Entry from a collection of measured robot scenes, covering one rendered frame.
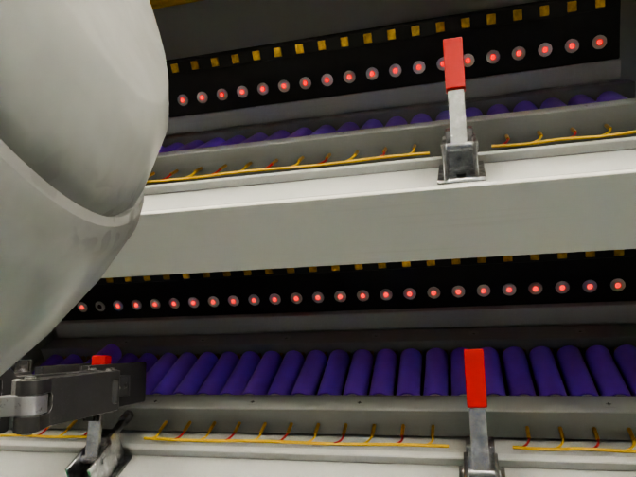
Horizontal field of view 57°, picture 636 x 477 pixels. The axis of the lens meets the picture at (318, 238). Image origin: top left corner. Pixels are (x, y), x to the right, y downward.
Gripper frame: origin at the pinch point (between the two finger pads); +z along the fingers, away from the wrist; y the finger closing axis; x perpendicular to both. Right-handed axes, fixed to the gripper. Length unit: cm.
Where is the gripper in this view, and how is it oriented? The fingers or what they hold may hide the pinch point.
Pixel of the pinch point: (94, 384)
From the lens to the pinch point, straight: 46.2
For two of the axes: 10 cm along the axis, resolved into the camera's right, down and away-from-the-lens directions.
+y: 9.6, -0.7, -2.5
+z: 2.6, 1.6, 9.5
